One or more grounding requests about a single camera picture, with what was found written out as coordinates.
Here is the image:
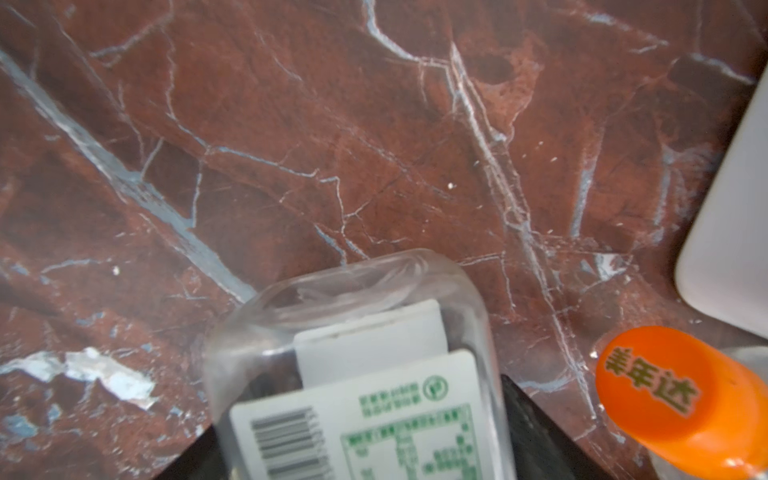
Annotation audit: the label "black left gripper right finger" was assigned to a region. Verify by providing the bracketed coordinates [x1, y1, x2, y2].
[501, 375, 611, 480]

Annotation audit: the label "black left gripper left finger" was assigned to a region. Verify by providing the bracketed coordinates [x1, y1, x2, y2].
[155, 426, 219, 480]

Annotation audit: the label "small bottle orange label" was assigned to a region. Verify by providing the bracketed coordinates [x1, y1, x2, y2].
[595, 326, 767, 479]

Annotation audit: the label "bottle white green label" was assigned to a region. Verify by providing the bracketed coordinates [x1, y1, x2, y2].
[203, 249, 516, 479]

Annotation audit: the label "white bin with green liner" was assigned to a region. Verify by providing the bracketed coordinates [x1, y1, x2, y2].
[674, 74, 767, 338]

